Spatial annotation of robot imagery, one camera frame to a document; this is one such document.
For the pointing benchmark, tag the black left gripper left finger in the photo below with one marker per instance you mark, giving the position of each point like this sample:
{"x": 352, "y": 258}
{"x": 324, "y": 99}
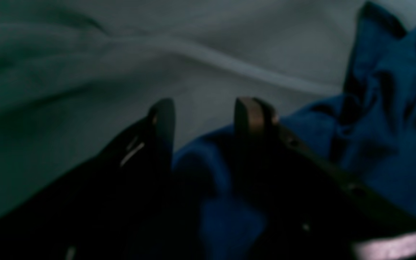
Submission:
{"x": 90, "y": 212}

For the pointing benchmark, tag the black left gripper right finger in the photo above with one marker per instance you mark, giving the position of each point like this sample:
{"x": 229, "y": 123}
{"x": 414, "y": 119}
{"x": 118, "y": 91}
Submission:
{"x": 315, "y": 210}

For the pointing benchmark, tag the blue t-shirt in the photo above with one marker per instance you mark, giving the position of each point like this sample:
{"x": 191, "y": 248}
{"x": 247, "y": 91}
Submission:
{"x": 368, "y": 131}

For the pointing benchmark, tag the light blue table cloth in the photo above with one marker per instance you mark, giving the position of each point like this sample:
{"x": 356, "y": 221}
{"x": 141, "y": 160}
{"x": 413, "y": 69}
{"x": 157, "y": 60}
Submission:
{"x": 74, "y": 73}

